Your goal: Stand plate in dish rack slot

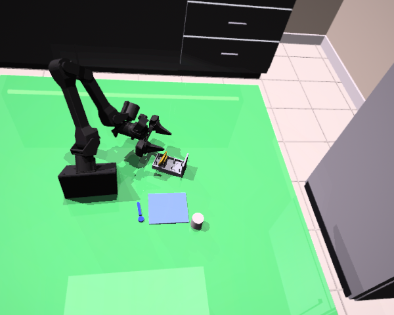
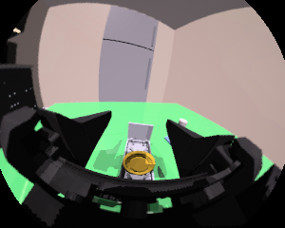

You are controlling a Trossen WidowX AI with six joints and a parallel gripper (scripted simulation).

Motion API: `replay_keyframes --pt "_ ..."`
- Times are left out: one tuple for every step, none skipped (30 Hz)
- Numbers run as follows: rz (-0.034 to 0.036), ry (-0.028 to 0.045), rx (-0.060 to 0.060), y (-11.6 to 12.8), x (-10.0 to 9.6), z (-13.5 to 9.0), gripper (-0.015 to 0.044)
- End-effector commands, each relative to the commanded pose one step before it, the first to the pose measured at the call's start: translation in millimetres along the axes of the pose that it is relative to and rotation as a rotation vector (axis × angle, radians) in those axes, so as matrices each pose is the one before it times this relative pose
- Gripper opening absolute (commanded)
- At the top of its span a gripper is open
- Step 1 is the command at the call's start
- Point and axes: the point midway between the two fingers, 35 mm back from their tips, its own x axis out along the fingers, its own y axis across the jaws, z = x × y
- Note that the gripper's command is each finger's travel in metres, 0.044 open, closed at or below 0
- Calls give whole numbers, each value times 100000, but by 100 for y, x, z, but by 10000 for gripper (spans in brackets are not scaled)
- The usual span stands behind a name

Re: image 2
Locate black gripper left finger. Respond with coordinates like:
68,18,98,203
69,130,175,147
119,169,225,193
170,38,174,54
37,109,112,167

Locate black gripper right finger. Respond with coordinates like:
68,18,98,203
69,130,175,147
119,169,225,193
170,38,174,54
165,119,235,179

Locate white cylinder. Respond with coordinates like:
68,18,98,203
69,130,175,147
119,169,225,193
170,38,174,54
178,118,188,126

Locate dark grey dish rack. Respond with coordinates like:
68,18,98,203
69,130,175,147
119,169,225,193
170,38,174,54
120,122,155,180

